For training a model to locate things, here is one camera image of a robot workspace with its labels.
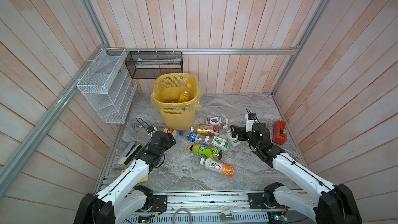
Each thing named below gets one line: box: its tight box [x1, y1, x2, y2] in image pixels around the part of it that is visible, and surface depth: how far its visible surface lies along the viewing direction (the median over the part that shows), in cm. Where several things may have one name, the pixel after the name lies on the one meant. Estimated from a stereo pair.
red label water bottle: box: [162, 128, 180, 138], surface depth 95 cm
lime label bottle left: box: [204, 135, 230, 151], surface depth 92 cm
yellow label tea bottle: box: [178, 82, 193, 103], surface depth 97 cm
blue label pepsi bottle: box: [178, 130, 207, 146], surface depth 94 cm
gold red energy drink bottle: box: [190, 125, 220, 137], surface depth 95 cm
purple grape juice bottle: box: [206, 116, 229, 126], surface depth 103 cm
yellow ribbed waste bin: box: [150, 74, 200, 131], surface depth 94 cm
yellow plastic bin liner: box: [150, 73, 204, 111], surface depth 92 cm
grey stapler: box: [219, 208, 235, 221], surface depth 71 cm
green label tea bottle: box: [187, 143, 223, 161], surface depth 85 cm
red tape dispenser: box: [272, 119, 288, 146], surface depth 94 cm
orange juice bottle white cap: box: [200, 157, 235, 178], surface depth 82 cm
